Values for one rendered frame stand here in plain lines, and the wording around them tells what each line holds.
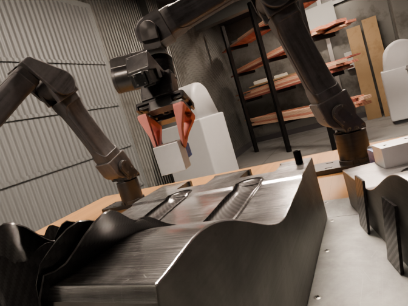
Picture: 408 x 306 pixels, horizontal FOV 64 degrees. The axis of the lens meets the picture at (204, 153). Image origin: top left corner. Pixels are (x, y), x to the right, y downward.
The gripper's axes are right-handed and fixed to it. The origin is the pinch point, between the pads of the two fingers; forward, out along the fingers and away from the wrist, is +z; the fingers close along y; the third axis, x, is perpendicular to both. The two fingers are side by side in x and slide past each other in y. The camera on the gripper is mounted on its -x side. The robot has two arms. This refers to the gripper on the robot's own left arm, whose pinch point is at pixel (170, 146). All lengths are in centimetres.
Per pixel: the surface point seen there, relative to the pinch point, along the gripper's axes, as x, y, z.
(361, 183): -12.0, 27.8, 16.9
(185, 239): -38.2, 15.7, 22.4
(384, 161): -6.8, 32.1, 13.8
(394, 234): -18.7, 28.0, 23.3
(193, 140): 275, -84, -125
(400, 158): -6.5, 34.0, 13.9
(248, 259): -31.9, 17.2, 23.6
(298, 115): 430, 41, -186
